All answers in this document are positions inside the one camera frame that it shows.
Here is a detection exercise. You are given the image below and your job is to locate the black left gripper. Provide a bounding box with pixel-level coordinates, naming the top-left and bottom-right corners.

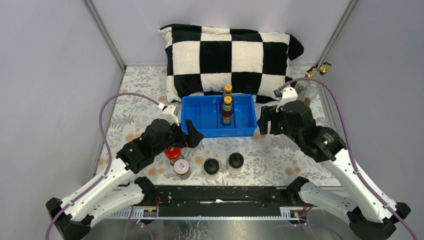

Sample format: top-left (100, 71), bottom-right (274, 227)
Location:
top-left (153, 120), bottom-right (204, 157)

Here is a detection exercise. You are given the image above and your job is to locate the blue plastic divided bin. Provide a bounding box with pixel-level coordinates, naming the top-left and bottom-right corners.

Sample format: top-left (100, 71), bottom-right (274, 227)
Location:
top-left (180, 94), bottom-right (257, 138)

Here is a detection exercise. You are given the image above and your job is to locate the yellow cap sauce bottle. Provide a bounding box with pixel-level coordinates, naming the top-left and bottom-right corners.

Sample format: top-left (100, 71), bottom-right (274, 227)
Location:
top-left (221, 96), bottom-right (233, 125)
top-left (223, 84), bottom-right (233, 99)

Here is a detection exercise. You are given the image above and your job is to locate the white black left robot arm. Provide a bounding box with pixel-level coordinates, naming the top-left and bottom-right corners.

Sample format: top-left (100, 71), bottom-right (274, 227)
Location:
top-left (45, 119), bottom-right (204, 240)

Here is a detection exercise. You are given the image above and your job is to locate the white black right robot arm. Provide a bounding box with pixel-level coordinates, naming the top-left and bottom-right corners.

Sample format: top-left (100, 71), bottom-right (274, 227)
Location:
top-left (257, 101), bottom-right (411, 240)

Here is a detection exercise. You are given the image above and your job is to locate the red lid sauce jar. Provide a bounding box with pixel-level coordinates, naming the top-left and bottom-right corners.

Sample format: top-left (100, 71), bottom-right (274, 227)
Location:
top-left (164, 146), bottom-right (184, 166)

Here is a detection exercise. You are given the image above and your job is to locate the white lid sauce jar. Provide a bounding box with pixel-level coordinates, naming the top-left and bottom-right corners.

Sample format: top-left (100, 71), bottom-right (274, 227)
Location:
top-left (173, 159), bottom-right (191, 180)

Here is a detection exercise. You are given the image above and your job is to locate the black cap shaker left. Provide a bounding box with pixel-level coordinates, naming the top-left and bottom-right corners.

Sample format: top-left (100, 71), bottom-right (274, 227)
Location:
top-left (203, 158), bottom-right (220, 181)

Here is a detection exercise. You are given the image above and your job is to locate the black cap shaker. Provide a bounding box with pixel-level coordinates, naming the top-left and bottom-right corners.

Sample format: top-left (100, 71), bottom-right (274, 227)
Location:
top-left (203, 158), bottom-right (220, 181)
top-left (227, 152), bottom-right (244, 175)

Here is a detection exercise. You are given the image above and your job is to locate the floral pattern table mat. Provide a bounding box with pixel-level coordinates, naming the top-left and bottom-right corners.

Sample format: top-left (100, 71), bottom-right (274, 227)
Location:
top-left (93, 66), bottom-right (340, 187)

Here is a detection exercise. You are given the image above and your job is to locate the gold top oil bottle left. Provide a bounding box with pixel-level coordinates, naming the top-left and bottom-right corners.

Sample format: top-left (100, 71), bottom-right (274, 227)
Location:
top-left (295, 66), bottom-right (317, 106)

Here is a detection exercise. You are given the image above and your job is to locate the gold oil bottle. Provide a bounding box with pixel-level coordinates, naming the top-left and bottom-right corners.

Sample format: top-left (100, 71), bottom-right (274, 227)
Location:
top-left (295, 66), bottom-right (317, 106)
top-left (305, 61), bottom-right (332, 102)

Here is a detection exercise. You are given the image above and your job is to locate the black cap shaker right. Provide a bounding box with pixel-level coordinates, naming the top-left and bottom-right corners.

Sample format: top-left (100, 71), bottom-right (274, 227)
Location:
top-left (227, 152), bottom-right (244, 175)

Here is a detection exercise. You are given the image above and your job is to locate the gold top oil bottle right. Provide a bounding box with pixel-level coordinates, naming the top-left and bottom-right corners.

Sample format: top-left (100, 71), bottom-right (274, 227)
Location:
top-left (305, 61), bottom-right (332, 102)

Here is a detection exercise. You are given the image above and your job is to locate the black white checkered pillow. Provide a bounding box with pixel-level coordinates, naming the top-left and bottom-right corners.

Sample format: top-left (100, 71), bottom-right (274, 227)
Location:
top-left (158, 23), bottom-right (304, 104)

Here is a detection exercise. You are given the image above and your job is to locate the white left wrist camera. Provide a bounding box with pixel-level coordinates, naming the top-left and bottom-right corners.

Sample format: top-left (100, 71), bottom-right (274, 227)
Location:
top-left (157, 103), bottom-right (181, 126)

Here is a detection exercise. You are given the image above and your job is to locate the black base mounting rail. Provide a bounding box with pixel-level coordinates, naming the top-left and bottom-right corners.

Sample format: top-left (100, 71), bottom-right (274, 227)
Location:
top-left (124, 180), bottom-right (314, 219)

